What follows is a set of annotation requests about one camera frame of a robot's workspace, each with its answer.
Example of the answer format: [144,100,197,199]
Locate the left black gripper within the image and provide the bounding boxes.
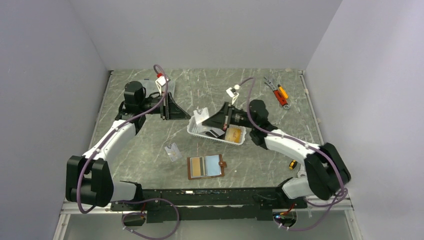
[139,91,190,121]

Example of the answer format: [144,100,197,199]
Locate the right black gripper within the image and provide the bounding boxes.
[202,102,257,130]

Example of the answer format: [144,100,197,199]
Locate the white striped card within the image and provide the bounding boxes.
[205,129,225,138]

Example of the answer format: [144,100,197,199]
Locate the white plastic basket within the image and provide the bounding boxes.
[187,116,247,146]

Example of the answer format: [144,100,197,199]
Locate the clear plastic card sleeve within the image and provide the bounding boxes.
[164,142,183,162]

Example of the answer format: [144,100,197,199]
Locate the brown leather card holder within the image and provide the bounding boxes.
[186,154,227,180]

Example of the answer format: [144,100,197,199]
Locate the gold credit card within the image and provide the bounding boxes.
[190,156,206,178]

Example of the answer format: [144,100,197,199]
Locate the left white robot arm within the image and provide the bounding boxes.
[65,81,191,214]

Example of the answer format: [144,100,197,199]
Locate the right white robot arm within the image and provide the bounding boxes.
[202,99,352,208]

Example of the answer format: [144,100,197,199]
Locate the silver VIP card in basket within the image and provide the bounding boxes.
[193,107,210,125]

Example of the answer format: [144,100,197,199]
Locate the clear plastic organizer box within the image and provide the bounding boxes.
[139,79,176,97]

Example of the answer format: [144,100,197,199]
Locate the red adjustable wrench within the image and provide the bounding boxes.
[273,90,290,110]

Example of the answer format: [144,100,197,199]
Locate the yellow black screwdriver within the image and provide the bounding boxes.
[288,160,298,170]

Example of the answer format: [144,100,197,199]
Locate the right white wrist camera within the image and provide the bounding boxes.
[225,84,241,106]

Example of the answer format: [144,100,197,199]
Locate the yellow handled screwdriver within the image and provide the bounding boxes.
[277,84,289,100]

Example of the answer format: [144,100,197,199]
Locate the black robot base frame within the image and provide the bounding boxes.
[110,187,307,223]

